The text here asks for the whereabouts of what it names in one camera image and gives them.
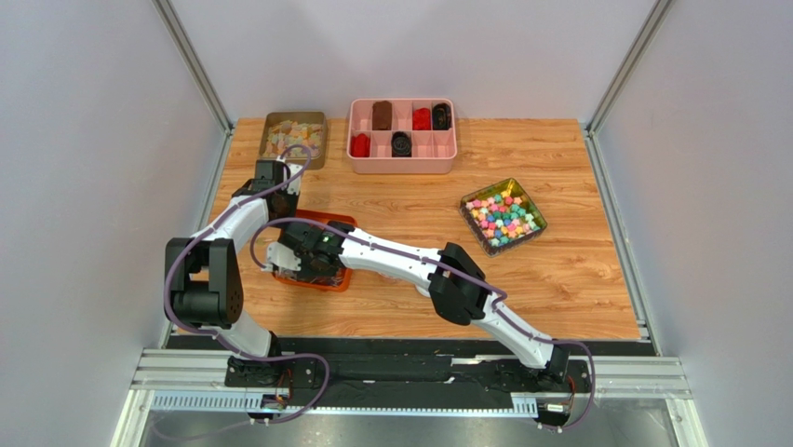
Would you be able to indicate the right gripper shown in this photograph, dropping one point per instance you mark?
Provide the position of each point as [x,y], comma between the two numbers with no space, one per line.
[303,259]

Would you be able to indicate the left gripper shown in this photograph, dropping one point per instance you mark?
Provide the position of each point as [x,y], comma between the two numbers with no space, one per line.
[293,197]

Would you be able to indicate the bronze tin of gummy candies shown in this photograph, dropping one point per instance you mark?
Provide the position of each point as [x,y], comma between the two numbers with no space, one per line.
[305,128]

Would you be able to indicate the green tin of star candies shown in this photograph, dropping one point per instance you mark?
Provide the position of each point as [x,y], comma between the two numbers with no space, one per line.
[502,216]

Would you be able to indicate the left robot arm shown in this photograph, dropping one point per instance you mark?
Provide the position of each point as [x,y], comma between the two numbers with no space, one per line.
[203,292]

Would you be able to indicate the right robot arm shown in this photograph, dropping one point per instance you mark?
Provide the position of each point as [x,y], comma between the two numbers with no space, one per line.
[449,277]

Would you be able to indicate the red candy lower compartment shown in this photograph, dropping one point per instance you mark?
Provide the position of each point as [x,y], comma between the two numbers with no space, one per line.
[360,146]

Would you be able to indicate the black candy lower compartment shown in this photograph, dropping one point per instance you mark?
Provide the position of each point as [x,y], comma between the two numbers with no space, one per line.
[401,144]

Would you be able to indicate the black candy compartment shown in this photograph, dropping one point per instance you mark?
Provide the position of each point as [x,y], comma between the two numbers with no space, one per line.
[441,116]
[401,144]

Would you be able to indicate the pink divided organizer box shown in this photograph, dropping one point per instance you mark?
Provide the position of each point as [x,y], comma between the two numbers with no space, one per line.
[433,151]

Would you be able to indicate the black candy upper compartment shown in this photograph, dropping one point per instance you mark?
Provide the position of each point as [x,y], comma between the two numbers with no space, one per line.
[441,116]

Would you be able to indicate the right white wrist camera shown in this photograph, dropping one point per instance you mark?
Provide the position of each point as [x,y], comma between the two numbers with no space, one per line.
[281,258]

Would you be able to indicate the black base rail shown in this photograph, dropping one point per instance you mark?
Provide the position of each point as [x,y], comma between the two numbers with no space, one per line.
[432,374]

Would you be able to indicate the left aluminium frame post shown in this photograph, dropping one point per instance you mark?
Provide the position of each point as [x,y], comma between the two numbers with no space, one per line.
[180,37]

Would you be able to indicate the aluminium frame post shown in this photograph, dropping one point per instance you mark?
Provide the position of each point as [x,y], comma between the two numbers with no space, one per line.
[180,37]
[648,30]

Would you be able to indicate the right aluminium frame post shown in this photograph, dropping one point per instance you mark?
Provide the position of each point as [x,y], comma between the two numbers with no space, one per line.
[648,30]

